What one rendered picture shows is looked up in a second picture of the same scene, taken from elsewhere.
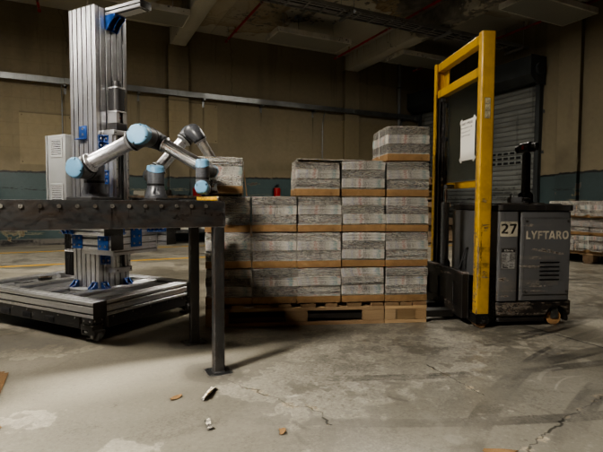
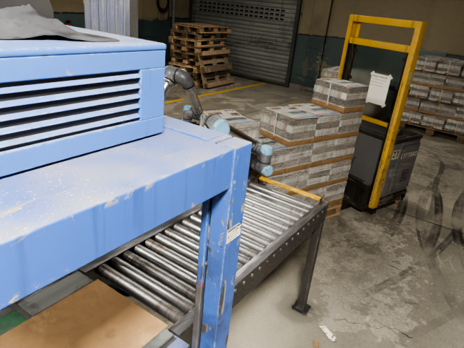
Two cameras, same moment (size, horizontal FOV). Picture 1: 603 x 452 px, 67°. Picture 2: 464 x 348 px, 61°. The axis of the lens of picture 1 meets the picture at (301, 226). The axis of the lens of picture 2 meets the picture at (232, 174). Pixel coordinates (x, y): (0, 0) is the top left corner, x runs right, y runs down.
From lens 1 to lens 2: 2.32 m
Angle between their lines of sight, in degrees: 37
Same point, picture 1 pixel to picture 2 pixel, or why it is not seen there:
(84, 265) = not seen: hidden behind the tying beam
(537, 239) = (404, 157)
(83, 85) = not seen: hidden behind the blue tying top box
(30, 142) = not seen: outside the picture
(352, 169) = (322, 122)
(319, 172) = (304, 127)
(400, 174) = (347, 122)
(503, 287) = (384, 189)
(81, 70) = (105, 30)
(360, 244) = (317, 174)
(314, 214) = (297, 159)
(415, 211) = (349, 146)
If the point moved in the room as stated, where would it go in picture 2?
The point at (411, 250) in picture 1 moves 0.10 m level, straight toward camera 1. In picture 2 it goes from (341, 172) to (347, 177)
